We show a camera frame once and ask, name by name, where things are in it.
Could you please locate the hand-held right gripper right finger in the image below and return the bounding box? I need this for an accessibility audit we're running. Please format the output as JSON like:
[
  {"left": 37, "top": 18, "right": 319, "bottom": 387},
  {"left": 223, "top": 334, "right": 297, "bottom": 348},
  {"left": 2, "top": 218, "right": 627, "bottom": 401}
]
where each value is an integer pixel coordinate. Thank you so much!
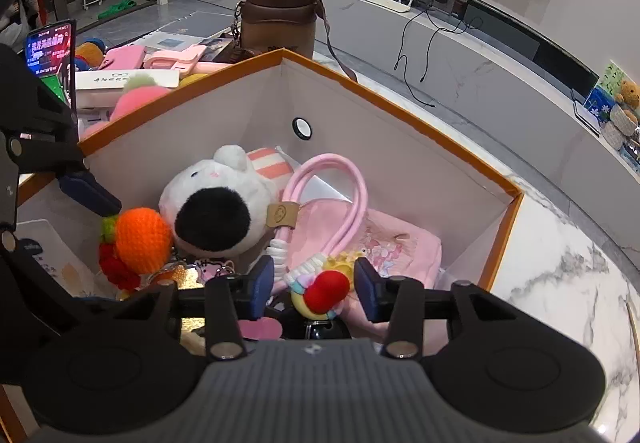
[{"left": 354, "top": 257, "right": 524, "bottom": 361}]

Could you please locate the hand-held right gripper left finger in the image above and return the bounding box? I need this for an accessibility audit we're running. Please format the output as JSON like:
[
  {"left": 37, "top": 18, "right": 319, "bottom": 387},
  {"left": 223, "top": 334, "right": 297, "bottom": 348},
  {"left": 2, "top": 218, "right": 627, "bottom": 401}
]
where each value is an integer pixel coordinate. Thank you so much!
[{"left": 107, "top": 255, "right": 277, "bottom": 362}]

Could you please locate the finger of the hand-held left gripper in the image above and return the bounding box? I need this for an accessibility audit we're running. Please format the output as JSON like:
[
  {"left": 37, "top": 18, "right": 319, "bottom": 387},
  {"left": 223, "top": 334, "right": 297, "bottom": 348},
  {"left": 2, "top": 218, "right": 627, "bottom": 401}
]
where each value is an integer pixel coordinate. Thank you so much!
[
  {"left": 0, "top": 43, "right": 122, "bottom": 219},
  {"left": 0, "top": 227, "right": 81, "bottom": 324}
]

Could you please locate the pink fabric pouch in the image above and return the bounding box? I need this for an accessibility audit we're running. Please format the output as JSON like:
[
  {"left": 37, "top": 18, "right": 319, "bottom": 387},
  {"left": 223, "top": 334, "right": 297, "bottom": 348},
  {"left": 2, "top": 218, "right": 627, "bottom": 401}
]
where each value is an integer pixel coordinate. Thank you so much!
[{"left": 285, "top": 200, "right": 443, "bottom": 339}]

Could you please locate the black car key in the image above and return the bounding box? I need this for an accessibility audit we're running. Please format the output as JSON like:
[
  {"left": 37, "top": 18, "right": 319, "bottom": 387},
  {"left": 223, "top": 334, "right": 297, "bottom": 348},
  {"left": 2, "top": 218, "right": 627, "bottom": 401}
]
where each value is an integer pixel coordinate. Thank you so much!
[{"left": 280, "top": 313, "right": 353, "bottom": 341}]

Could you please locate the orange crochet keychain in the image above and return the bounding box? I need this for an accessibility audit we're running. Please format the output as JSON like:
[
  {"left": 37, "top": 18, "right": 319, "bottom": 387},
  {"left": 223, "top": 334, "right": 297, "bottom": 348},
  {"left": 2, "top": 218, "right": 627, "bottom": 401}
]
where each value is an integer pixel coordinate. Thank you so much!
[{"left": 99, "top": 207, "right": 173, "bottom": 291}]

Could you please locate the pink lanyard with charms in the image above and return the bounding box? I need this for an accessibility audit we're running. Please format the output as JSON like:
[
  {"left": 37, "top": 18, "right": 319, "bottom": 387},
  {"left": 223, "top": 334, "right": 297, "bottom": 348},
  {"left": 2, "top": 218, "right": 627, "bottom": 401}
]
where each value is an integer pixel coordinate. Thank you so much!
[{"left": 265, "top": 153, "right": 369, "bottom": 324}]

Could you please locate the white plush toy striped hat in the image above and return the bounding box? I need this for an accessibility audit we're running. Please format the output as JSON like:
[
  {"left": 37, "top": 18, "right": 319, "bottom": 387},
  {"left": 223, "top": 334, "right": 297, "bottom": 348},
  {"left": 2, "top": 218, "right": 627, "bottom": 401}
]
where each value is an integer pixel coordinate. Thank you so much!
[{"left": 159, "top": 144, "right": 296, "bottom": 256}]

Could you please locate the orange cardboard box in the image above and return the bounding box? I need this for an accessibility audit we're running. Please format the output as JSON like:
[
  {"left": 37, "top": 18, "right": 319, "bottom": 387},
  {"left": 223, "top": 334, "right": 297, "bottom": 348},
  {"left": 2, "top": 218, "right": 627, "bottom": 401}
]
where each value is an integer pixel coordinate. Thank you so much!
[{"left": 0, "top": 48, "right": 524, "bottom": 443}]

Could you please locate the white marble desktop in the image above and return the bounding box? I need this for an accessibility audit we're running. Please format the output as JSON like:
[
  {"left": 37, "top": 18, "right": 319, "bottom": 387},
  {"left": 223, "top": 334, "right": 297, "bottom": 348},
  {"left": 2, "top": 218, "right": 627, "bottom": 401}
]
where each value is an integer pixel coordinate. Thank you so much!
[{"left": 310, "top": 50, "right": 640, "bottom": 443}]

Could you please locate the pink round plush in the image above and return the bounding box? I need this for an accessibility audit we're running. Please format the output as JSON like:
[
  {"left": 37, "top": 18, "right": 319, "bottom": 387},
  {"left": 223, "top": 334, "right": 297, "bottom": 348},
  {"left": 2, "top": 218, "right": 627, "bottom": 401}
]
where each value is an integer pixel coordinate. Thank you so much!
[{"left": 107, "top": 86, "right": 173, "bottom": 124}]

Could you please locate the white glasses box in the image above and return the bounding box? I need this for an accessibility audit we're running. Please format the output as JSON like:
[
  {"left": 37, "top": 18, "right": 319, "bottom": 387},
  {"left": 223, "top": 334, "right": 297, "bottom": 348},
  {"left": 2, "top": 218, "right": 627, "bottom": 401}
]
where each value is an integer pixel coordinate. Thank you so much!
[{"left": 75, "top": 68, "right": 181, "bottom": 109}]

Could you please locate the brown plush toy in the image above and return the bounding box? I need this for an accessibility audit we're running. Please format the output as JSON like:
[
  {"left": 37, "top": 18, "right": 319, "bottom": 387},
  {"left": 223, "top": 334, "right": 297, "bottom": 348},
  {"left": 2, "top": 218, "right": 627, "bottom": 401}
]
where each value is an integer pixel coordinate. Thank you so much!
[{"left": 75, "top": 38, "right": 108, "bottom": 72}]

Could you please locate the pink flat case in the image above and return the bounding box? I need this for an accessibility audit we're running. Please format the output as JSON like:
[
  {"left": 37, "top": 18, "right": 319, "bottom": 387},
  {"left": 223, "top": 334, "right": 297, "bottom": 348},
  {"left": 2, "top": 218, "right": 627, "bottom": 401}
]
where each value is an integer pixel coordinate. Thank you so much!
[{"left": 100, "top": 44, "right": 146, "bottom": 71}]

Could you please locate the smartphone with lit screen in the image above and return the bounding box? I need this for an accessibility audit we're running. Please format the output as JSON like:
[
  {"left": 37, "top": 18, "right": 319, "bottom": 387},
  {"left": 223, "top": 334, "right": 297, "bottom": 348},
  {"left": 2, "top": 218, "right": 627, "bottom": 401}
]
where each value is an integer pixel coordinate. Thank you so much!
[{"left": 25, "top": 18, "right": 79, "bottom": 124}]

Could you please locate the pink folding stand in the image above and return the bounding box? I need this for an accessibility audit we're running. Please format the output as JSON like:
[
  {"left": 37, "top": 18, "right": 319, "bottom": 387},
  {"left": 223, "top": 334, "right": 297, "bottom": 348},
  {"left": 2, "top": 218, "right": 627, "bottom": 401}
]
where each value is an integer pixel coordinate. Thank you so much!
[{"left": 142, "top": 46, "right": 233, "bottom": 76}]

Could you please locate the white marble TV cabinet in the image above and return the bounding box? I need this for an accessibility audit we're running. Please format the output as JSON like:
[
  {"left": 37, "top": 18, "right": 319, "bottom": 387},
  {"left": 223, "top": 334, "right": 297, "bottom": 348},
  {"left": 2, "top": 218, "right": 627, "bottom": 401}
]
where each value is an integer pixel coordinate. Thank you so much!
[{"left": 195, "top": 0, "right": 640, "bottom": 249}]

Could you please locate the brown water bottle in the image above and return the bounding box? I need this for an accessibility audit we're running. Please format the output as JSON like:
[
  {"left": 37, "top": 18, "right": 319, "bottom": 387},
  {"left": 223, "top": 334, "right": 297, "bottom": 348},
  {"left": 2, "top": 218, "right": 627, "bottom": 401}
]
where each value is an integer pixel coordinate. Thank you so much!
[{"left": 232, "top": 0, "right": 358, "bottom": 83}]

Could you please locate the grey woven pot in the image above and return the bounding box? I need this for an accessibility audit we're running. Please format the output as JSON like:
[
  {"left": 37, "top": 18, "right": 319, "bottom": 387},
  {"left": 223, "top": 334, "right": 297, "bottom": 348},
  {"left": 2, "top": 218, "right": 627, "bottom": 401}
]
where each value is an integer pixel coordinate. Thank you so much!
[
  {"left": 601, "top": 122, "right": 626, "bottom": 149},
  {"left": 610, "top": 104, "right": 640, "bottom": 134}
]

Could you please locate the blue printed box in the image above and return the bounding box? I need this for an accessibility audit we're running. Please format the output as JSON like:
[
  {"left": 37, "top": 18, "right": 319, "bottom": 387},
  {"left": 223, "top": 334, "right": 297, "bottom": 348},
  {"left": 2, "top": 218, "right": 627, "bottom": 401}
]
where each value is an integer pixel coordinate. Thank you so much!
[{"left": 620, "top": 143, "right": 640, "bottom": 174}]

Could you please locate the green blue painting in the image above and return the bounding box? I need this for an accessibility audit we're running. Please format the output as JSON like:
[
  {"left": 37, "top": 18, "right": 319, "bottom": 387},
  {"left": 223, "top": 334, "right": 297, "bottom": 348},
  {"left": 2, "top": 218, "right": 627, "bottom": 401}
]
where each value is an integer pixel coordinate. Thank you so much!
[{"left": 582, "top": 62, "right": 626, "bottom": 134}]

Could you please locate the black cable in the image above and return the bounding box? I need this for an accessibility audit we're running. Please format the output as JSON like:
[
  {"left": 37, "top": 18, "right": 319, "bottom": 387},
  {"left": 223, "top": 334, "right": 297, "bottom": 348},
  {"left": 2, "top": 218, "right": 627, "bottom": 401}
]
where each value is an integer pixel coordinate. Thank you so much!
[{"left": 395, "top": 6, "right": 481, "bottom": 109}]

